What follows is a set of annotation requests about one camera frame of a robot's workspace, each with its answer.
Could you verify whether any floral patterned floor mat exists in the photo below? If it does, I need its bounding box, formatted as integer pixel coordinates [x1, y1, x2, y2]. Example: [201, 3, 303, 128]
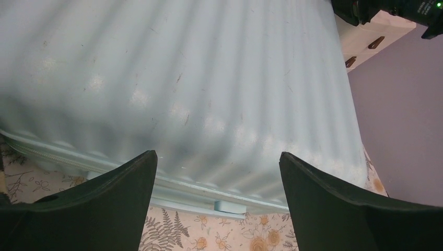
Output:
[0, 133, 388, 251]

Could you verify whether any light blue ribbed suitcase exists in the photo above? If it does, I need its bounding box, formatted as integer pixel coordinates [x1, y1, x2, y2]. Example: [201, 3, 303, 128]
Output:
[1, 1, 367, 217]

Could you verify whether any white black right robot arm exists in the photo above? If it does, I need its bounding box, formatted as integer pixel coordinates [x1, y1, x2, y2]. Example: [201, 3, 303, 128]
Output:
[331, 0, 442, 40]

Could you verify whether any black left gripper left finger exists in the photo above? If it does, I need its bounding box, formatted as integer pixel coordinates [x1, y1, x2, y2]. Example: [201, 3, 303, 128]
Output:
[1, 150, 158, 250]

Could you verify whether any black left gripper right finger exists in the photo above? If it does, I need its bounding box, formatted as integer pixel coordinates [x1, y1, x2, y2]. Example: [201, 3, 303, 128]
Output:
[279, 152, 442, 250]

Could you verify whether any white three-drawer storage cabinet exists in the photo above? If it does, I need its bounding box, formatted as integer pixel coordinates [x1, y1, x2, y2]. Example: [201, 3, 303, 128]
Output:
[335, 10, 416, 73]

